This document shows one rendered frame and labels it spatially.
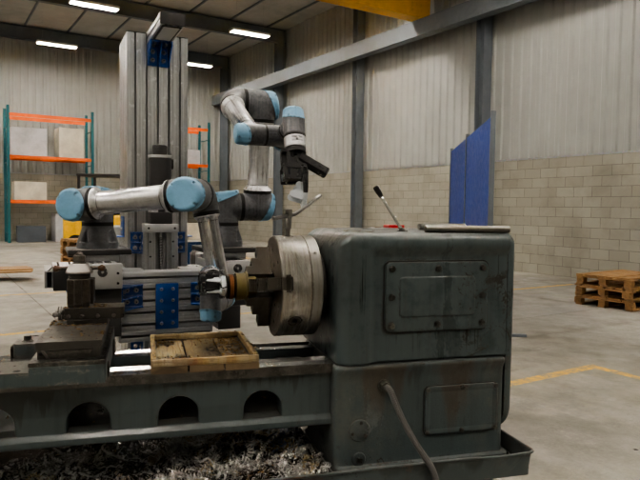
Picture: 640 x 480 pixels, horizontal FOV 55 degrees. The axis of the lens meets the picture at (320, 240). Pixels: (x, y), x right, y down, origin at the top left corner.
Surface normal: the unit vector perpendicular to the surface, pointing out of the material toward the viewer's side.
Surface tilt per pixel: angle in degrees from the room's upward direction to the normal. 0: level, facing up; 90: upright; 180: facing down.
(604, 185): 90
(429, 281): 90
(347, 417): 90
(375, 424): 90
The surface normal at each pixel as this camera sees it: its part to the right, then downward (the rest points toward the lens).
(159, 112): 0.41, 0.05
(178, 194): -0.04, 0.04
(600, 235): -0.84, 0.02
